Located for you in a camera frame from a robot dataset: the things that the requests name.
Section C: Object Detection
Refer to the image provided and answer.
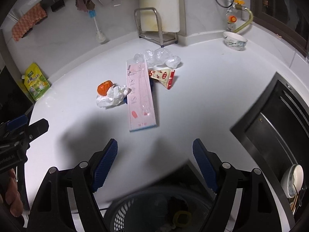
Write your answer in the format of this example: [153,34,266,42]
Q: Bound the pink package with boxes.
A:
[126,59,157,131]

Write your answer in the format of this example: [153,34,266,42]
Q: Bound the white tissue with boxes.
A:
[96,85,129,108]

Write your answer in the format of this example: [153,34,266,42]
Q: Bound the orange fruit peel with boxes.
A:
[97,80,114,96]

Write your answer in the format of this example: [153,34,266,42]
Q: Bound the red white snack wrapper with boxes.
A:
[148,69,175,90]

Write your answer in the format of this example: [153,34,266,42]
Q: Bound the clear plastic bag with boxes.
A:
[133,48,181,69]

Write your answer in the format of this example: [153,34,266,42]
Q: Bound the black mesh trash bin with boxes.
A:
[104,187,212,231]

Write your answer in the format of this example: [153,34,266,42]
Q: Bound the black kitchen sink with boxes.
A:
[230,73,308,227]

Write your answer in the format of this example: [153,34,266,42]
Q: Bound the person's left hand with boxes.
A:
[5,169,24,217]

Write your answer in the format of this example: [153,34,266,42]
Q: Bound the green yellow detergent pouch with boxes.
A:
[23,62,50,101]

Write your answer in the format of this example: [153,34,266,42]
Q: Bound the white bowl in sink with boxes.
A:
[281,164,304,199]

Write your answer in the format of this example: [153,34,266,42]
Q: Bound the chopsticks in sink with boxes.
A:
[290,187,304,215]

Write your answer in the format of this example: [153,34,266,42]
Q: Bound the orange wavy dish cloth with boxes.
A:
[12,3,48,41]

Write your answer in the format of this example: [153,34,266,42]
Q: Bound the white bottle brush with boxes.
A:
[88,9,106,44]

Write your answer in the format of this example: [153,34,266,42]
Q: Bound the white patterned ceramic bowl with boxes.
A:
[223,31,248,51]

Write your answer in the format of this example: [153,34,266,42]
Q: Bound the metal cutting board rack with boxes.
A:
[134,6,180,48]

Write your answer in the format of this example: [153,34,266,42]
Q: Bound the white cutting board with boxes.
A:
[138,0,187,45]

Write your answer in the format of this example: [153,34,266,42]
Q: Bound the gas valve with hose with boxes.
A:
[215,0,254,33]

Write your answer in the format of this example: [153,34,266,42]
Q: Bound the dark window frame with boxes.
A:
[250,0,308,58]

